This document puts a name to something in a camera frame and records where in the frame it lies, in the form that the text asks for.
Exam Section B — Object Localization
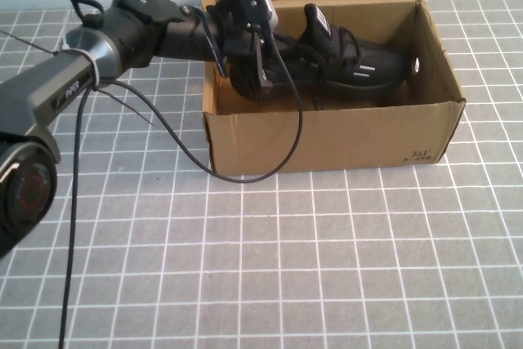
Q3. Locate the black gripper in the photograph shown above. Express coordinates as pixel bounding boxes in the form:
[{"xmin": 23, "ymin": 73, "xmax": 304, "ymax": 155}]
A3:
[{"xmin": 179, "ymin": 7, "xmax": 279, "ymax": 89}]

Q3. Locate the black knit sneaker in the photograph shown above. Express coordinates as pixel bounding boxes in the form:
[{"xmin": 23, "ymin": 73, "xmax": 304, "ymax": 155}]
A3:
[{"xmin": 203, "ymin": 0, "xmax": 411, "ymax": 112}]

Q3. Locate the brown cardboard shoe box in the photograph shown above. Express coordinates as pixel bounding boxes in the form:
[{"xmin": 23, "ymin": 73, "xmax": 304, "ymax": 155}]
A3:
[{"xmin": 197, "ymin": 0, "xmax": 467, "ymax": 177}]

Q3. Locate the black zip tie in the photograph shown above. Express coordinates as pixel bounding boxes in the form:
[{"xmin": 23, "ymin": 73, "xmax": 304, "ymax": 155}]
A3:
[
  {"xmin": 100, "ymin": 81, "xmax": 159, "ymax": 129},
  {"xmin": 0, "ymin": 30, "xmax": 62, "ymax": 56}
]

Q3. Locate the white zip tie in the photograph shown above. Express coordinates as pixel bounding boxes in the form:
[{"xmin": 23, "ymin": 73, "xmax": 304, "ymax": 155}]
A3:
[{"xmin": 60, "ymin": 40, "xmax": 102, "ymax": 91}]

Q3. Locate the grey white grid tablecloth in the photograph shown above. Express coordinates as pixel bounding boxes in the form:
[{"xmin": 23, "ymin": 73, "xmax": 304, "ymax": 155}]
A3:
[{"xmin": 0, "ymin": 0, "xmax": 523, "ymax": 349}]

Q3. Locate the long black camera cable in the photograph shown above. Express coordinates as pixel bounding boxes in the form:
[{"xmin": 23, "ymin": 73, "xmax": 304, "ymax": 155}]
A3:
[{"xmin": 59, "ymin": 24, "xmax": 306, "ymax": 349}]

